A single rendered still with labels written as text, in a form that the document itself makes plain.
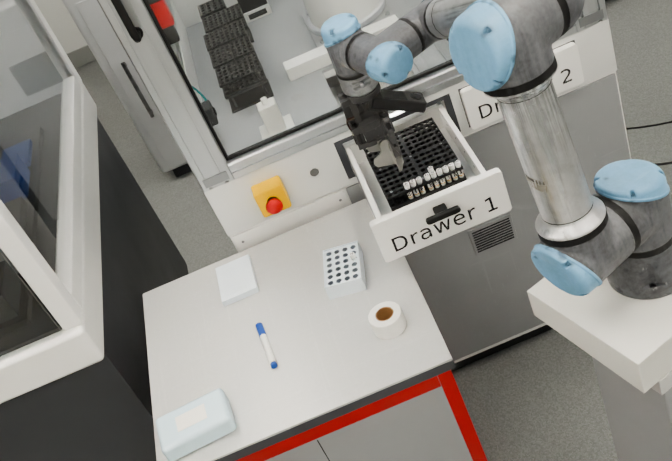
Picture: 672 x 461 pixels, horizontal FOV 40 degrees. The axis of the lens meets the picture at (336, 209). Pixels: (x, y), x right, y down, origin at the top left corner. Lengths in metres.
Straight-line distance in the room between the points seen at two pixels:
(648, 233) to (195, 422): 0.92
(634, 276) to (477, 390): 1.12
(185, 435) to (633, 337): 0.86
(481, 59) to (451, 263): 1.21
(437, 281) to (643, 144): 1.16
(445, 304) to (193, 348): 0.79
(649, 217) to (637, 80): 2.11
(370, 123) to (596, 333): 0.59
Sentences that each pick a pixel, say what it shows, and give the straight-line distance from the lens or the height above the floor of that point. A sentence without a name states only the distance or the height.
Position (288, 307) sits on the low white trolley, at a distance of 2.06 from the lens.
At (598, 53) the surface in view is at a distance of 2.30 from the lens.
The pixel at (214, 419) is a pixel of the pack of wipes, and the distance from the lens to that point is 1.87.
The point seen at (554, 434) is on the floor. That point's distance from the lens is 2.61.
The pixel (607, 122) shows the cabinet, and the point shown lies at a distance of 2.41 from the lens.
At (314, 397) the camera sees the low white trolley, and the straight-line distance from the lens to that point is 1.87.
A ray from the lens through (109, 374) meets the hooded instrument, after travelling 2.27.
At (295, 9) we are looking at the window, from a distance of 2.02.
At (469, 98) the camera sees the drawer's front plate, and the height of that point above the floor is 0.91.
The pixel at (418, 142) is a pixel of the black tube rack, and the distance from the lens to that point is 2.12.
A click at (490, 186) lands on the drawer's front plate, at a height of 0.90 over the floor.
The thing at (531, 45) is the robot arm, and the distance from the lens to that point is 1.35.
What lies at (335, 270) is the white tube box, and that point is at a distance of 2.04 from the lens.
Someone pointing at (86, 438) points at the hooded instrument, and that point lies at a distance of 2.42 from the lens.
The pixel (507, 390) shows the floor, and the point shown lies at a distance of 2.72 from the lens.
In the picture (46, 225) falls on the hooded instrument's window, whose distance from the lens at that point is 2.21.
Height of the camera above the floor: 2.12
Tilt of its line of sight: 37 degrees down
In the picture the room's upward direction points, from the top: 24 degrees counter-clockwise
